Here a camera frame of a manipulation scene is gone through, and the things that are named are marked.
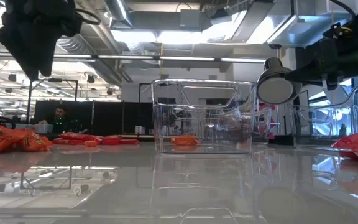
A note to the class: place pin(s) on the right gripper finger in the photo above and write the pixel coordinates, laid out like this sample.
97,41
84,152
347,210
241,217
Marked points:
306,76

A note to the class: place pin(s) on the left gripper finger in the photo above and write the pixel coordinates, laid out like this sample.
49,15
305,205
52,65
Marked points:
30,59
49,57

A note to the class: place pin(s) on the clear plastic bin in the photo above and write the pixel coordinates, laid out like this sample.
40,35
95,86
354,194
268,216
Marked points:
166,93
264,118
322,118

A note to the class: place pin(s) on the small orange square candy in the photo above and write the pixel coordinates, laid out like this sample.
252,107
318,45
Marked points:
91,143

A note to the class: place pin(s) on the person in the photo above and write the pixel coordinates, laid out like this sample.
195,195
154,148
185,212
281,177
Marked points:
60,116

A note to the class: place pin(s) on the red chair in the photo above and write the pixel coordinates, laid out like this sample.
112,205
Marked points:
270,135

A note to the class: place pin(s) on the clear storage box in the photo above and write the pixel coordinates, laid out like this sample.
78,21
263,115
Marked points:
43,128

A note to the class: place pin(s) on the black partition panels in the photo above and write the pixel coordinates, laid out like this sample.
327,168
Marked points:
110,118

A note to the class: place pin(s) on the white cups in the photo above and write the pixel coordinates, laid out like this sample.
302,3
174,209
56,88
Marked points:
139,130

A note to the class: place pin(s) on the linear ceiling light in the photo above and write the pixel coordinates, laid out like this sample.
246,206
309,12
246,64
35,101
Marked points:
182,58

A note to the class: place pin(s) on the black metal frame stand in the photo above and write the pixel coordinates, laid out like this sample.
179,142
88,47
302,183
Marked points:
30,102

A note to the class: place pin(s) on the silver ventilation duct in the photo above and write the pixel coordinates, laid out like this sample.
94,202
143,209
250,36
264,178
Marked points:
118,12

